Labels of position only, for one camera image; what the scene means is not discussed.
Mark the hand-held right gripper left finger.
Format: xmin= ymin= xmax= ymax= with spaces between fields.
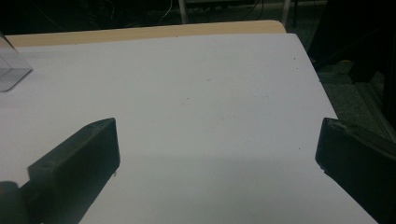
xmin=19 ymin=117 xmax=121 ymax=224

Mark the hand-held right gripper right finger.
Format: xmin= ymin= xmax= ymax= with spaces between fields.
xmin=315 ymin=117 xmax=396 ymax=224

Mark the clear plastic container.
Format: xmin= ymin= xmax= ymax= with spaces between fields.
xmin=0 ymin=31 xmax=34 ymax=93

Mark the white metal stand leg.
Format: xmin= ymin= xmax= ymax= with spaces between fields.
xmin=177 ymin=0 xmax=190 ymax=25
xmin=281 ymin=0 xmax=292 ymax=28

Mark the white cable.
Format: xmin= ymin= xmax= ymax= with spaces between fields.
xmin=157 ymin=0 xmax=174 ymax=24

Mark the black cable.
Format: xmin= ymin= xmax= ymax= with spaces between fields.
xmin=239 ymin=0 xmax=265 ymax=21

